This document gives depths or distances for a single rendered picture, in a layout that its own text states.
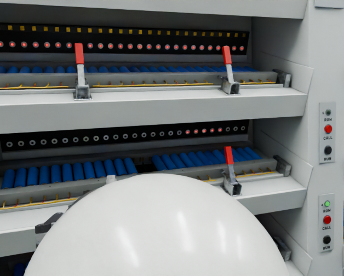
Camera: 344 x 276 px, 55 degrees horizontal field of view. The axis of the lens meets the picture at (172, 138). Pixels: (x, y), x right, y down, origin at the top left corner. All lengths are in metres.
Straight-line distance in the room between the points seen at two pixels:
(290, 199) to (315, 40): 0.32
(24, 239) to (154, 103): 0.29
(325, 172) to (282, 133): 0.12
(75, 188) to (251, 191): 0.33
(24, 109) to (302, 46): 0.52
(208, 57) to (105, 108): 0.33
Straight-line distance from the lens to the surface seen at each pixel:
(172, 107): 0.56
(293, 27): 0.75
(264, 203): 0.68
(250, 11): 0.66
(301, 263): 0.79
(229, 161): 0.64
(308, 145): 0.71
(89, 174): 0.64
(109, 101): 0.53
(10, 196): 0.61
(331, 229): 0.79
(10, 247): 0.58
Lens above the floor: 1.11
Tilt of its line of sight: 6 degrees down
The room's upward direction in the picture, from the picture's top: 2 degrees counter-clockwise
